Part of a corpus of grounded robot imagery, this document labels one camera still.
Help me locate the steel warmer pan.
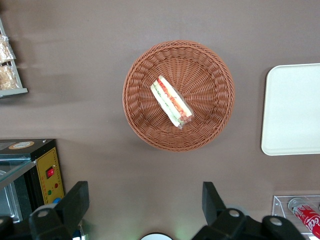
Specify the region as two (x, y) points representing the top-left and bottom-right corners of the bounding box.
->
(0, 182), (24, 224)

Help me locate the black food warmer yellow panel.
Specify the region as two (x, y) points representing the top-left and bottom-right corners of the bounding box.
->
(0, 138), (65, 225)

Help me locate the red cola bottle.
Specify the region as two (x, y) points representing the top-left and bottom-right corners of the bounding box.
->
(287, 197), (320, 240)

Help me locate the grey snack display rack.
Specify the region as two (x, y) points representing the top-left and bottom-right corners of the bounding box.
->
(0, 17), (29, 99)

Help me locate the round brown wicker basket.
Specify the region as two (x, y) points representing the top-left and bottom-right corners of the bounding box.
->
(121, 39), (236, 153)

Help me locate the beige plastic tray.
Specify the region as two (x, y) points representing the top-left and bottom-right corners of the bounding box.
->
(260, 62), (320, 157)

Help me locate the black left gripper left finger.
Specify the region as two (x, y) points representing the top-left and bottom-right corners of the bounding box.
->
(28, 181), (90, 240)

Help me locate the triangle sandwich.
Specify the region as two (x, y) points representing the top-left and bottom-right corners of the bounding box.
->
(149, 74), (195, 130)

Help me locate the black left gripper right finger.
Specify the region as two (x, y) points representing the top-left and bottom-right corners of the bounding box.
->
(191, 181), (251, 240)

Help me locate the clear bag of crackers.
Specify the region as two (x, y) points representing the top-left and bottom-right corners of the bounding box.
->
(0, 34), (16, 64)
(0, 64), (22, 91)

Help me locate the clear acrylic bottle rack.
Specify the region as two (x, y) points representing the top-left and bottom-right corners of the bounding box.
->
(271, 194), (320, 240)

